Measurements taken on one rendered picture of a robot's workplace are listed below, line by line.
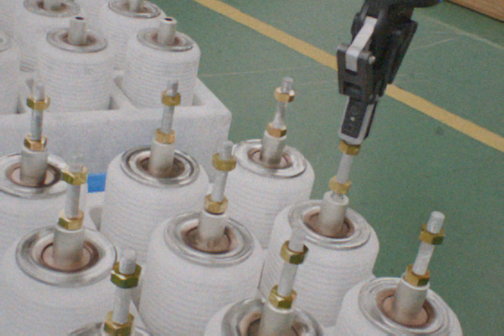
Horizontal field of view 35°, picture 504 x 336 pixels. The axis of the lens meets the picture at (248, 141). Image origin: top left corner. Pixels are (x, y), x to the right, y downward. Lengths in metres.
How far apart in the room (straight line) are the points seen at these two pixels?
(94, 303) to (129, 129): 0.44
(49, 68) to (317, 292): 0.46
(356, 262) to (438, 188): 0.73
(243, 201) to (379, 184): 0.61
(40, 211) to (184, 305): 0.14
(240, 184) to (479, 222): 0.65
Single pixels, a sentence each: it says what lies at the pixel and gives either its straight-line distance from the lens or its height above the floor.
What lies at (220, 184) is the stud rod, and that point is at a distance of 0.63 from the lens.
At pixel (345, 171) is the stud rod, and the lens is 0.69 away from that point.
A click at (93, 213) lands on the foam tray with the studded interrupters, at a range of 0.82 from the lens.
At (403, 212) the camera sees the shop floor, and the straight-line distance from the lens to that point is 1.30.
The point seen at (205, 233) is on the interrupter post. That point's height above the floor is 0.26.
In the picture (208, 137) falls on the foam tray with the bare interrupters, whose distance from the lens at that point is 1.06.
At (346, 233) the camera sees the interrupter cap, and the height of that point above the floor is 0.25.
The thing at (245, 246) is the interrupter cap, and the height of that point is 0.25.
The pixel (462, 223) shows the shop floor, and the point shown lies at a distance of 1.33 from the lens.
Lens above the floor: 0.62
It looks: 26 degrees down
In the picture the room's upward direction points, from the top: 12 degrees clockwise
